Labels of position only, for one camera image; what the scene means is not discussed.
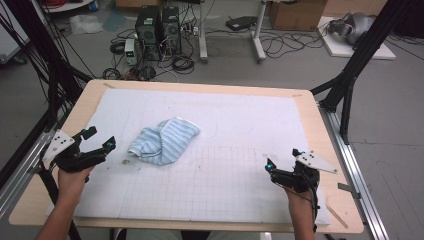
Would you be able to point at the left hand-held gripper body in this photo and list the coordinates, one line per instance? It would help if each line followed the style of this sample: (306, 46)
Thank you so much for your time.
(58, 143)

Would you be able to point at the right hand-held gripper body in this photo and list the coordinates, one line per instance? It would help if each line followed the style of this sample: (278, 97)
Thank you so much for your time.
(296, 180)

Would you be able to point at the blue striped towel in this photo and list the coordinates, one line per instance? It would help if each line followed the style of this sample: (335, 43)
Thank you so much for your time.
(166, 143)

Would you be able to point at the person's right hand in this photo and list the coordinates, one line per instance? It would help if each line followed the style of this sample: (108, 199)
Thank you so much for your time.
(300, 201)

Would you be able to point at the person's left hand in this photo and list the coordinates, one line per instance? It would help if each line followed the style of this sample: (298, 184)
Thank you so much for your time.
(73, 186)

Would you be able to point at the wooden table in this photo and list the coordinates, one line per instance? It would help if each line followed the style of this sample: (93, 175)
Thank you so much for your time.
(330, 133)

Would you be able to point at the brown tape piece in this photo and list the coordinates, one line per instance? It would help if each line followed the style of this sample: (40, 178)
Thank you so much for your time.
(109, 85)
(297, 95)

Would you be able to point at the white gridded foam mat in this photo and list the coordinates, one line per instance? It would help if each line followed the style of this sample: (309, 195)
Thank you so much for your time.
(216, 126)

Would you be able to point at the white bench power supply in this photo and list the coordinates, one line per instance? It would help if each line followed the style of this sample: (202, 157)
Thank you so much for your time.
(130, 51)

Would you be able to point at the clear plastic bag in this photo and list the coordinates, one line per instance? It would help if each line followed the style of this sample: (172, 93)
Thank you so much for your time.
(85, 24)

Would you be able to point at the white floor board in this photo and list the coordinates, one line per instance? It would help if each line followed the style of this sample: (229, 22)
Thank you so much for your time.
(340, 50)

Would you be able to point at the large black computer tower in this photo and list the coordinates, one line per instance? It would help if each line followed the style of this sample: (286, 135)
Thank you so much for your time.
(147, 31)

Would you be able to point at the white desk leg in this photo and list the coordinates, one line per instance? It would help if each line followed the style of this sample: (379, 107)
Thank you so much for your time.
(202, 33)
(258, 36)

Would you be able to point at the slim black computer tower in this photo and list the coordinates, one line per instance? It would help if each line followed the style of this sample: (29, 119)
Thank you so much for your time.
(171, 28)

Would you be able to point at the large cardboard box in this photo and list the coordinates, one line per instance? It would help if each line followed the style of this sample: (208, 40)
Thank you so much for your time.
(296, 15)

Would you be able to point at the grey headset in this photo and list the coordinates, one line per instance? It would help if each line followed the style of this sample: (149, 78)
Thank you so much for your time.
(353, 26)

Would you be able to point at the flat black device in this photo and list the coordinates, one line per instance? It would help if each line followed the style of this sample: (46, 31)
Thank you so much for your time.
(241, 22)

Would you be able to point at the grey rail bracket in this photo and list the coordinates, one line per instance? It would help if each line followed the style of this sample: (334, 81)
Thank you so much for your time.
(348, 189)
(33, 169)

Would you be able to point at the aluminium rail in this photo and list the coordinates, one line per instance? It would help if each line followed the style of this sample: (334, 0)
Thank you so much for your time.
(360, 173)
(20, 176)

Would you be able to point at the black metal frame stand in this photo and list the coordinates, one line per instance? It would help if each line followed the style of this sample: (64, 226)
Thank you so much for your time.
(58, 76)
(353, 66)

